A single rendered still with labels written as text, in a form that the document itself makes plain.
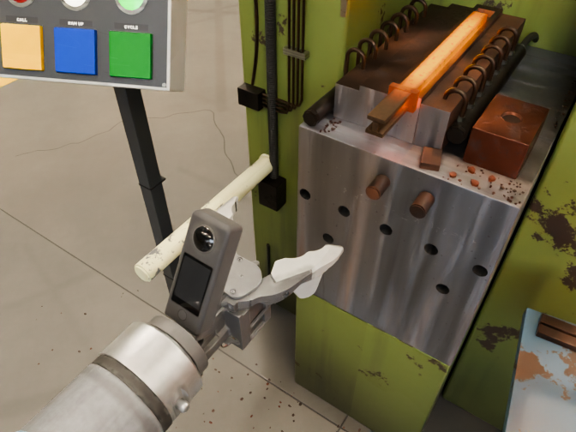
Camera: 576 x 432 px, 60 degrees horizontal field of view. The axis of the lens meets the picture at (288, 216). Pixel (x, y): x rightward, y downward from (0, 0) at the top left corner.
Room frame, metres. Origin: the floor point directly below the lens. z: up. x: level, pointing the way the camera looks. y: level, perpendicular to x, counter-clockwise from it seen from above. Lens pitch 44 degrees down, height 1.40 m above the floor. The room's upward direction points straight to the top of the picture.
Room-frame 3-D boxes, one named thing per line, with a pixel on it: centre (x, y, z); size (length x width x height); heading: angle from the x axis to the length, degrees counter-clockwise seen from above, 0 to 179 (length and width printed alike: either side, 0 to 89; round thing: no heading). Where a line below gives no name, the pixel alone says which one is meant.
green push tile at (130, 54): (0.81, 0.27, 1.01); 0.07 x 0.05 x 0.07; 81
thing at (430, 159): (0.63, -0.23, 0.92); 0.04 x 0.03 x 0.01; 163
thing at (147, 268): (0.82, 0.17, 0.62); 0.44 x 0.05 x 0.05; 146
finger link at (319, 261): (0.34, -0.02, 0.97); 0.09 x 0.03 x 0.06; 110
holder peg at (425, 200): (0.58, -0.21, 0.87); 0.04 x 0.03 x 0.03; 146
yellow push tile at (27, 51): (0.84, 0.47, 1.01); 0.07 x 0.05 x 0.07; 81
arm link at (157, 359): (0.23, 0.12, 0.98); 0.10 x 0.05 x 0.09; 56
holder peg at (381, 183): (0.62, -0.15, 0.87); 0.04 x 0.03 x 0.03; 146
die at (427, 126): (0.88, -0.28, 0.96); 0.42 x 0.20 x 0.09; 146
